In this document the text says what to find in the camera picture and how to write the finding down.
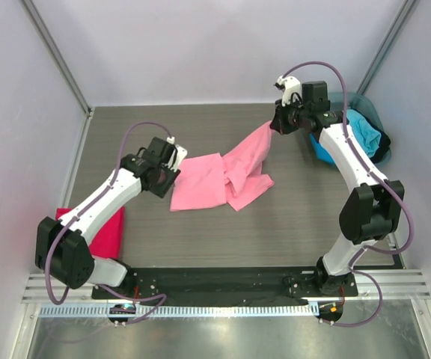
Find light pink t shirt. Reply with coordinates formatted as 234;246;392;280
170;121;275;212

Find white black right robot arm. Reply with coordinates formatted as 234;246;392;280
270;76;404;295

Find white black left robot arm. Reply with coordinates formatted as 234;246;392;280
35;137;188;289

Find blue t shirt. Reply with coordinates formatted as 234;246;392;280
309;134;335;166

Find teal plastic basket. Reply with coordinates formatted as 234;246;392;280
347;93;391;165

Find cyan t shirt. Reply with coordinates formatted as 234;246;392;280
346;109;382;158

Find black t shirt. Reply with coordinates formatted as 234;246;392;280
365;118;391;164

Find magenta folded t shirt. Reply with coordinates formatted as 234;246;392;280
55;205;126;261

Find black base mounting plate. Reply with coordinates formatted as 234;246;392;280
112;266;358;299

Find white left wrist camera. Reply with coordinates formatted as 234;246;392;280
166;136;188;172

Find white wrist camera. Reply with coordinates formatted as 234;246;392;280
166;136;188;172
274;76;302;107

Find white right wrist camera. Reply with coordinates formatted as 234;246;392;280
274;76;302;107

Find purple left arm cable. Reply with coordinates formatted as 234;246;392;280
45;121;175;325

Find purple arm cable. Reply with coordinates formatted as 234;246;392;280
277;61;415;328
45;121;175;325

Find right aluminium corner post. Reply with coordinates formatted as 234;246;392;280
357;0;420;95

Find aluminium corner post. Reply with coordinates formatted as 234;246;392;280
19;0;94;119
357;0;420;95

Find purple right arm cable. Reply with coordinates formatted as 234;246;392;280
277;61;415;328

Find left aluminium corner post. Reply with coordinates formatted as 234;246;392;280
19;0;94;119

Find slotted white cable duct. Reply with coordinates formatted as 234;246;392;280
39;302;319;319

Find aluminium frame rail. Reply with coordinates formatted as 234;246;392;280
21;269;431;304

